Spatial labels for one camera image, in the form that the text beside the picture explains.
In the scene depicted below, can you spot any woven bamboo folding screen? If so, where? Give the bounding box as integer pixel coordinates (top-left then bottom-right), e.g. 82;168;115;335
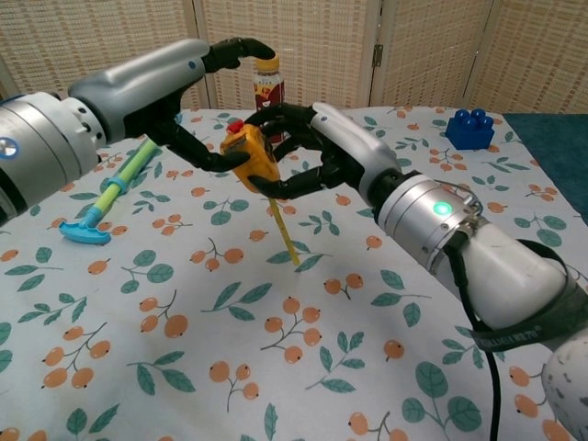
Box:
0;0;588;114

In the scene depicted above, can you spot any Costa coffee bottle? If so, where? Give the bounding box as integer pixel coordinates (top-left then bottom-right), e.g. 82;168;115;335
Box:
252;54;286;143

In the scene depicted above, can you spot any blue toy building block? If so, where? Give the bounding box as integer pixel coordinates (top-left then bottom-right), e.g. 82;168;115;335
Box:
444;107;496;151

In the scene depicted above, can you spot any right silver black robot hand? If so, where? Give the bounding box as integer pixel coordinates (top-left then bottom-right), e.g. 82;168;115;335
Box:
245;102;401;201

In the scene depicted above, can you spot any green blue toy water pump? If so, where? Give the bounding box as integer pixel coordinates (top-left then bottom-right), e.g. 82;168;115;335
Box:
58;112;185;246

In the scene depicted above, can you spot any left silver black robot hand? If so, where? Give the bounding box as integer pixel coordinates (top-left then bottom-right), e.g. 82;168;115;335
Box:
67;38;279;175

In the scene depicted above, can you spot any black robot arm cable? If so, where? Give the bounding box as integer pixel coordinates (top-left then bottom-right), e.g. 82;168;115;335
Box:
447;232;502;441

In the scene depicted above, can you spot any floral print tablecloth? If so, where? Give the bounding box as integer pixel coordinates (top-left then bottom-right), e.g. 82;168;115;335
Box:
0;106;588;441

